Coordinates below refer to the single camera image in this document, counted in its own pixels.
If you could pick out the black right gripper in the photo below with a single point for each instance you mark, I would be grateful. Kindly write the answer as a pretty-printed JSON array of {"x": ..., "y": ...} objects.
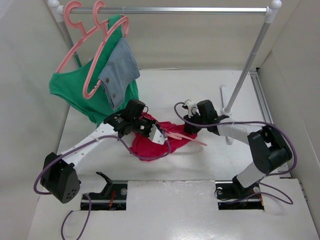
[{"x": 190, "y": 129}]

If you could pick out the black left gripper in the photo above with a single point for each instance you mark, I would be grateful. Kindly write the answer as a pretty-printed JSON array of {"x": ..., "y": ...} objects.
[{"x": 150, "y": 123}]

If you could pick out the red t shirt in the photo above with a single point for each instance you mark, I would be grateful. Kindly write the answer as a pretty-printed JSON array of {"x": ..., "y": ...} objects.
[{"x": 149, "y": 151}]

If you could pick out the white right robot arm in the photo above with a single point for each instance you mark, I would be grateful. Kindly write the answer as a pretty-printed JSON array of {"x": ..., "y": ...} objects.
[{"x": 239, "y": 131}]

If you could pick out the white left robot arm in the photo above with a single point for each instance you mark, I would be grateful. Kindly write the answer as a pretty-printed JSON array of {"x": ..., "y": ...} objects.
[{"x": 62, "y": 178}]

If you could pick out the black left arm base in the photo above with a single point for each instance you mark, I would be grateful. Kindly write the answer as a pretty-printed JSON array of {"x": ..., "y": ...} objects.
[{"x": 101, "y": 193}]

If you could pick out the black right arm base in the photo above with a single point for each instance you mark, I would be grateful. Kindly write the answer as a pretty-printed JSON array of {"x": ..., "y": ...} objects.
[{"x": 232, "y": 196}]

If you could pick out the blue denim garment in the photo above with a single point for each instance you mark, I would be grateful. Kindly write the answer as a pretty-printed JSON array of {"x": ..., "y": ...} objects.
[{"x": 118, "y": 77}]

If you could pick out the green garment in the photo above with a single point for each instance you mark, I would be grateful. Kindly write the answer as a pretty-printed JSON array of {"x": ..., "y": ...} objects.
[{"x": 69, "y": 85}]

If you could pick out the silver clothes rack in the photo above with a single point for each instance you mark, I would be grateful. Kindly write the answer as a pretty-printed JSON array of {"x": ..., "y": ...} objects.
[{"x": 76, "y": 34}]

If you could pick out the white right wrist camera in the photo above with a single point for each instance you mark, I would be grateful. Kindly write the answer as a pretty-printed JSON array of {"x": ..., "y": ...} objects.
[{"x": 191, "y": 107}]

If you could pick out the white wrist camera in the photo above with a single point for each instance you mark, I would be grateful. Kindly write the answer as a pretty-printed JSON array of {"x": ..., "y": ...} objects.
[
  {"x": 156, "y": 135},
  {"x": 191, "y": 107}
]

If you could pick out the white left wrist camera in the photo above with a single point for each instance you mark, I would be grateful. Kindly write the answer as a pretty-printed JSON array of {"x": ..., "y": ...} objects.
[{"x": 156, "y": 135}]

